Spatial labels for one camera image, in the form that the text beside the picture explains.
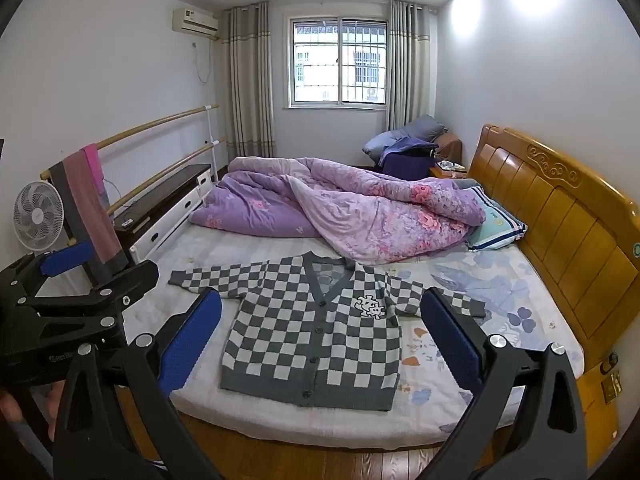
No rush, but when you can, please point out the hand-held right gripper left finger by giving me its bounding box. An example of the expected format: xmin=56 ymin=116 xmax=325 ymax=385
xmin=52 ymin=289 xmax=227 ymax=480

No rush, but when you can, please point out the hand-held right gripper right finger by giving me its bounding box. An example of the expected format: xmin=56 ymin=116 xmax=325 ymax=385
xmin=419 ymin=287 xmax=589 ymax=480

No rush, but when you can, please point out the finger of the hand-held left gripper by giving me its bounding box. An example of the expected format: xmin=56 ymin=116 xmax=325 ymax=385
xmin=20 ymin=259 xmax=161 ymax=334
xmin=0 ymin=241 xmax=97 ymax=307

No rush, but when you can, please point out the grey white checkered cardigan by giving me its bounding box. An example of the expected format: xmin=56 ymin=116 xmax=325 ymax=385
xmin=168 ymin=252 xmax=488 ymax=412

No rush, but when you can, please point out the person's left hand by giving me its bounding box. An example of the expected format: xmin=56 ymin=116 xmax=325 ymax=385
xmin=0 ymin=381 xmax=67 ymax=443

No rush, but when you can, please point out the grey and pink towel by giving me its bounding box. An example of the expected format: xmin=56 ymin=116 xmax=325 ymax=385
xmin=47 ymin=152 xmax=130 ymax=287

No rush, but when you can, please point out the white standing fan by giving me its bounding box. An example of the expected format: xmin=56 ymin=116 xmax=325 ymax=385
xmin=12 ymin=181 xmax=66 ymax=252

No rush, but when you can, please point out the mattress with floral sheet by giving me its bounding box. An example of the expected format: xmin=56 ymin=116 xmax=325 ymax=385
xmin=120 ymin=220 xmax=586 ymax=450

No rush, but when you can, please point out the bright pink cloth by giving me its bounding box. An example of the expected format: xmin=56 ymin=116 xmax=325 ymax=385
xmin=82 ymin=143 xmax=109 ymax=213

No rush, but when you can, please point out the white cabinet with dark top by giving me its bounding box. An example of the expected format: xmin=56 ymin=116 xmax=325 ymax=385
xmin=112 ymin=163 xmax=214 ymax=267

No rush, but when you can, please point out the striped teal pillow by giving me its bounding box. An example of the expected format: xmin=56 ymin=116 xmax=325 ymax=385
xmin=467 ymin=186 xmax=528 ymax=252

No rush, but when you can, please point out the purple floral quilt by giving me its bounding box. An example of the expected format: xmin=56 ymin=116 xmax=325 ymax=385
xmin=190 ymin=156 xmax=487 ymax=266

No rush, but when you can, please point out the wooden bedside table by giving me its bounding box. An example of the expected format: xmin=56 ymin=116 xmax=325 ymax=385
xmin=428 ymin=159 xmax=471 ymax=181

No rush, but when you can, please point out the dark purple cloth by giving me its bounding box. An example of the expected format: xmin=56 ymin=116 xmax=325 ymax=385
xmin=374 ymin=141 xmax=439 ymax=181

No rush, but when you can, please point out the brown chair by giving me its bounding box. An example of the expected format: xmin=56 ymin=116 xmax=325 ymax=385
xmin=434 ymin=132 xmax=464 ymax=167

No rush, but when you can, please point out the grey beige curtain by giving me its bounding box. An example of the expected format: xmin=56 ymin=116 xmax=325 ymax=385
xmin=385 ymin=0 xmax=432 ymax=134
xmin=226 ymin=1 xmax=277 ymax=161

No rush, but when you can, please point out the barred window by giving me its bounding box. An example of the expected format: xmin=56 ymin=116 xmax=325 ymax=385
xmin=283 ymin=12 xmax=392 ymax=111

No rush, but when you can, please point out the thin black cable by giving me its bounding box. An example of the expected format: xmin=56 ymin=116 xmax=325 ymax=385
xmin=102 ymin=178 xmax=137 ymax=209

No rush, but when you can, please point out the white barre post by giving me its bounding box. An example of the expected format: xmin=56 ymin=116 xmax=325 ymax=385
xmin=202 ymin=104 xmax=221 ymax=182

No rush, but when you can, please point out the air conditioner cable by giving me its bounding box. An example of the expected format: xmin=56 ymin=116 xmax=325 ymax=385
xmin=192 ymin=41 xmax=214 ymax=84

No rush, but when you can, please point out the wall air conditioner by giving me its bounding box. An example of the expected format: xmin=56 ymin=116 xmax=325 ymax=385
xmin=172 ymin=7 xmax=221 ymax=41

